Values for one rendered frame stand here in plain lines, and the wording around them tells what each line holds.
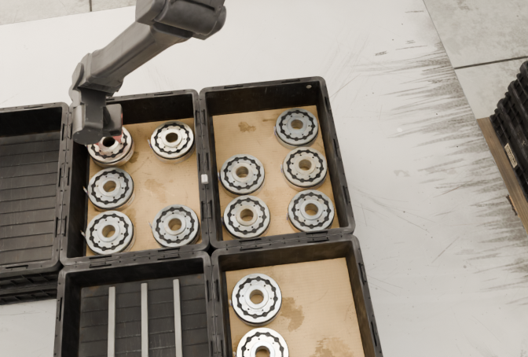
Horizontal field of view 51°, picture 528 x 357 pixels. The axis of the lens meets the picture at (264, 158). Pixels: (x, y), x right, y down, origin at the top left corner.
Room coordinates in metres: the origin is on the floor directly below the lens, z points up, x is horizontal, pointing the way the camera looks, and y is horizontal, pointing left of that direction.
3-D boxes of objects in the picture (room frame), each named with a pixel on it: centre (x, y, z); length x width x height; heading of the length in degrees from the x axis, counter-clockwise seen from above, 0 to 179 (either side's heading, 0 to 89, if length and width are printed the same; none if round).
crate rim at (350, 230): (0.59, -0.02, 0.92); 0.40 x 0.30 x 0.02; 5
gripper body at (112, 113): (0.66, 0.36, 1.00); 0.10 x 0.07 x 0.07; 96
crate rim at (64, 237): (0.56, 0.28, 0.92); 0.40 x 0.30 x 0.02; 5
